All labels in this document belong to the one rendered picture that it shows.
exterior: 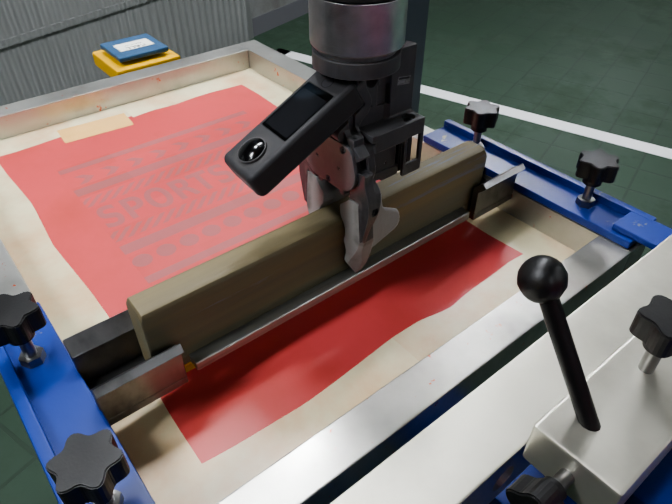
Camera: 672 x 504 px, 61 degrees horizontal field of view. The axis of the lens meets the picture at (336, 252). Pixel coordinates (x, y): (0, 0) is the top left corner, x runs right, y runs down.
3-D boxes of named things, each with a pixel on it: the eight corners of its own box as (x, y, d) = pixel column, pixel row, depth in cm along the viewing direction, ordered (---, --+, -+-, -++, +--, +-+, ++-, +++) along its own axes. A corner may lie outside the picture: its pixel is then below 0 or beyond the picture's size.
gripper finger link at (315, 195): (362, 231, 62) (376, 164, 55) (319, 254, 59) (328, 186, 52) (344, 215, 63) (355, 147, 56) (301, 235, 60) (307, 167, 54)
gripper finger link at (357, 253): (410, 262, 57) (406, 177, 52) (366, 287, 54) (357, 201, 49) (389, 251, 59) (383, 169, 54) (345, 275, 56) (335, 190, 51)
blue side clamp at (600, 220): (418, 173, 81) (423, 128, 77) (442, 162, 84) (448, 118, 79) (612, 285, 63) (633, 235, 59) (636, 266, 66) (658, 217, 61)
